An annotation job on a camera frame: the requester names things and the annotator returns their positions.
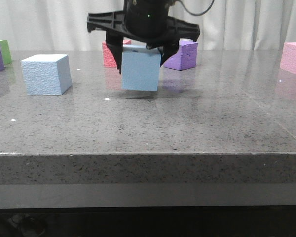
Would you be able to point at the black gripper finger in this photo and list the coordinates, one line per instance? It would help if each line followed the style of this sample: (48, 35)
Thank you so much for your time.
(114, 51)
(168, 49)

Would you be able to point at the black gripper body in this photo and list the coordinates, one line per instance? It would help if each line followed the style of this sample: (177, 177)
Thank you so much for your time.
(145, 21)

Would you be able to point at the light blue foam cube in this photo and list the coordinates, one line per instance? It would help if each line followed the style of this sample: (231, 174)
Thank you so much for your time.
(140, 68)
(46, 74)

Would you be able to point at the purple foam cube centre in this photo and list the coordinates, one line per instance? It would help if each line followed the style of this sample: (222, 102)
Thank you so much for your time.
(185, 58)

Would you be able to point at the red foam cube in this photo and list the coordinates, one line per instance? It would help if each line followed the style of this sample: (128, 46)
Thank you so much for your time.
(108, 59)

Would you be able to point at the white curtain backdrop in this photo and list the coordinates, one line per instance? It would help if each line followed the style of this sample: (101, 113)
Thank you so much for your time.
(60, 25)

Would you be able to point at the green foam cube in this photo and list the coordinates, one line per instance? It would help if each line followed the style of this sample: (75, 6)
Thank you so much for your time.
(5, 51)

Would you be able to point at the pink foam cube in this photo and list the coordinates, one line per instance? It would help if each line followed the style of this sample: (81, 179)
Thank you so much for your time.
(288, 60)

